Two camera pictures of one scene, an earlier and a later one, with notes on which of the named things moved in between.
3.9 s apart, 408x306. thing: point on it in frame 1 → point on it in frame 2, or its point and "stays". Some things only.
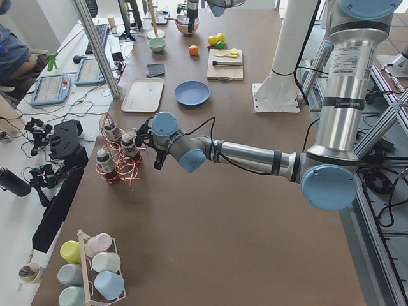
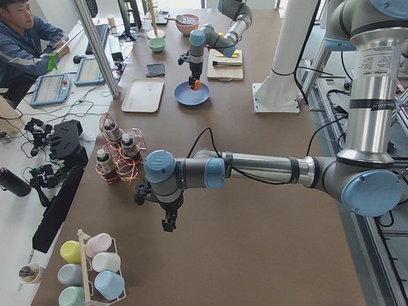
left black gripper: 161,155 → 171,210
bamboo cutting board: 224,72 stays
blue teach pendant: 51,90 stays
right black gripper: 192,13 → 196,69
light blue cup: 109,284 stays
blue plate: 191,92 stays
